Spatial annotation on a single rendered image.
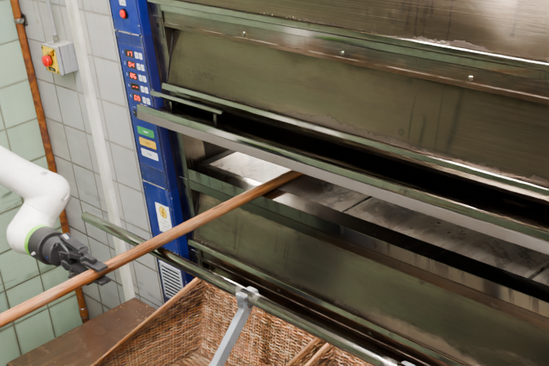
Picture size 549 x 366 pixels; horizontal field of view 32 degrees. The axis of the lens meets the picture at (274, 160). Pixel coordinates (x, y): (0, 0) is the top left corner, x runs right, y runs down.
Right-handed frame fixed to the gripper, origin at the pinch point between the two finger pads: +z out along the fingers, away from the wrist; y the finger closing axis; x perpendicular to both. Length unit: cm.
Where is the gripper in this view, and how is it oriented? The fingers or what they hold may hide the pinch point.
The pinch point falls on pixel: (96, 271)
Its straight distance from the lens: 243.3
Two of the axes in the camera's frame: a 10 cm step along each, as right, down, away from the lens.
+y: 1.1, 9.2, 3.9
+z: 6.8, 2.1, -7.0
